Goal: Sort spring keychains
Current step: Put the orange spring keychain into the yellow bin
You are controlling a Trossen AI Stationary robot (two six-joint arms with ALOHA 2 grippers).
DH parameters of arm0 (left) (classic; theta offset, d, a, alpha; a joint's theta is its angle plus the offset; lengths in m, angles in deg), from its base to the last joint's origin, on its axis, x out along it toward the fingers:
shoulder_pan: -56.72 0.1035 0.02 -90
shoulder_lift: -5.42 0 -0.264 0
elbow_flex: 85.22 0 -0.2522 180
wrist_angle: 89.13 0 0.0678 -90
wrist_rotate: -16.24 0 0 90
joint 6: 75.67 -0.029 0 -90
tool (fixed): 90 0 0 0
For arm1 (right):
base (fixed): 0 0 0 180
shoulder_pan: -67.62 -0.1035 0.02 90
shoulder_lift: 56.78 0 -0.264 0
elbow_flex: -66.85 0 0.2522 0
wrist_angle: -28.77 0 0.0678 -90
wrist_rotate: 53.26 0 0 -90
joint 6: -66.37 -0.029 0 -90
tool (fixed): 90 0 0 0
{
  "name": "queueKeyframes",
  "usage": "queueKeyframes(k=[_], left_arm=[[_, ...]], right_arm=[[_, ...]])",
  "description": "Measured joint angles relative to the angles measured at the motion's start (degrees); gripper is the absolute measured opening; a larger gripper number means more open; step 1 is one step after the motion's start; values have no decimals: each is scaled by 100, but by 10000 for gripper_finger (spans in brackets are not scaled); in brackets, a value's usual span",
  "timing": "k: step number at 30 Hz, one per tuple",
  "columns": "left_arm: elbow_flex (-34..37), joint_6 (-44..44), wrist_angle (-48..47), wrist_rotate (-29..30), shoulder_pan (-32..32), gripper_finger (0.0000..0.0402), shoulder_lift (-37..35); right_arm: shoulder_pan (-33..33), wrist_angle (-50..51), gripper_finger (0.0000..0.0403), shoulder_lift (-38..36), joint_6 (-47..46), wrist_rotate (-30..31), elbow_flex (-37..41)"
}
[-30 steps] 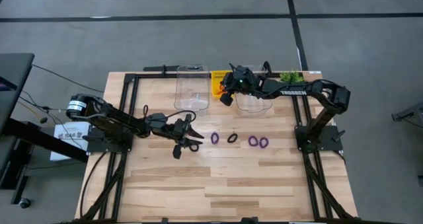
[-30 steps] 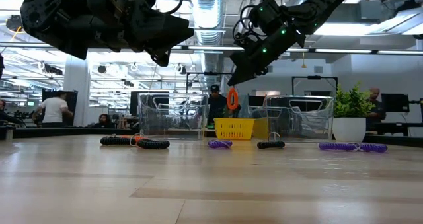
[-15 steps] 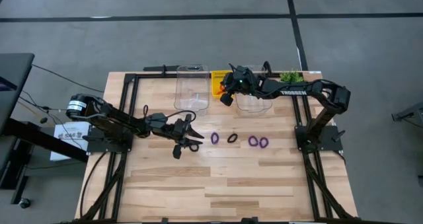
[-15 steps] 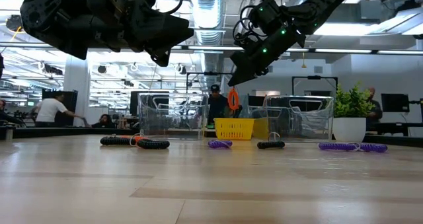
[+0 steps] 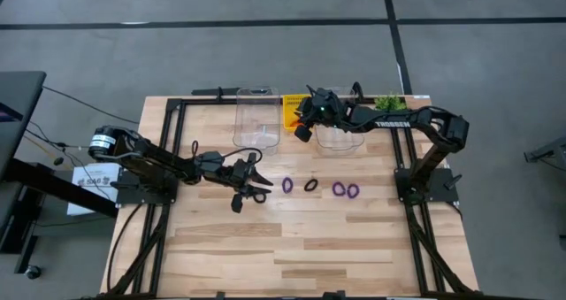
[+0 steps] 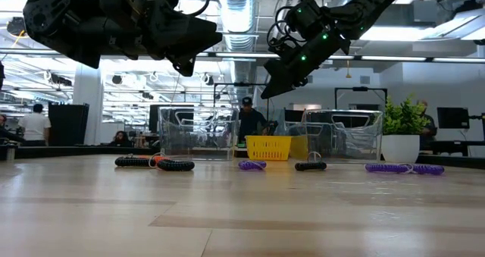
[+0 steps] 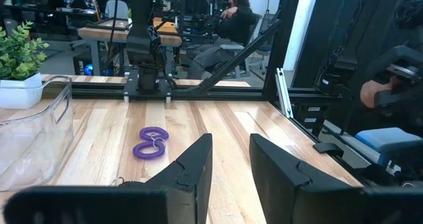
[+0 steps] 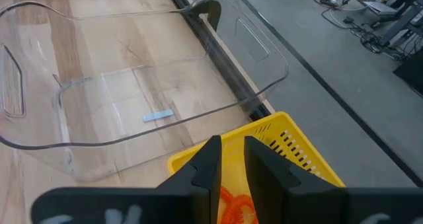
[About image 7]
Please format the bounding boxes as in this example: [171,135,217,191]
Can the clear plastic bin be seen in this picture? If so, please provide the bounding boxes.
[0,75,74,192]

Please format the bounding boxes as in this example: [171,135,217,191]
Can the person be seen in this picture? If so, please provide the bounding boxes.
[186,0,262,81]

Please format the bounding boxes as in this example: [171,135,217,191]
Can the person's hand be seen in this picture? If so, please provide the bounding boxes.
[359,79,397,109]

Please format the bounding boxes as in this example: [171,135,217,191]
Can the grey office chair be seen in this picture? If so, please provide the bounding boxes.
[219,14,265,79]

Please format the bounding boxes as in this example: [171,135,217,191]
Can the wooden workbench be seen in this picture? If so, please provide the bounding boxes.
[77,19,183,76]

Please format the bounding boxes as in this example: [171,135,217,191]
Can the silver aluminium bracket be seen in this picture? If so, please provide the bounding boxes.
[275,67,294,119]

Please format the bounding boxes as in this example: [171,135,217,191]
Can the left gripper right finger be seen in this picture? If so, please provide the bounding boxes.
[250,133,423,224]

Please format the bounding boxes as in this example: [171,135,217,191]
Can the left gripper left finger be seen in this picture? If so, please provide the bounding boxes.
[3,133,213,224]

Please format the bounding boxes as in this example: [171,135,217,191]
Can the green plant in white pot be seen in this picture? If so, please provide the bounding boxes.
[0,20,50,110]

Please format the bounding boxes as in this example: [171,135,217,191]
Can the blue padded cushion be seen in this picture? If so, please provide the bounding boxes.
[355,127,423,168]

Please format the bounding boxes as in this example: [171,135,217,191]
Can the purple spring keychain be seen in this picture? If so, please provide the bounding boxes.
[132,140,166,161]
[139,126,170,142]

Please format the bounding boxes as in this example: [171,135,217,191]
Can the black spring keychain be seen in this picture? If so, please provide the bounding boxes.
[110,176,146,187]

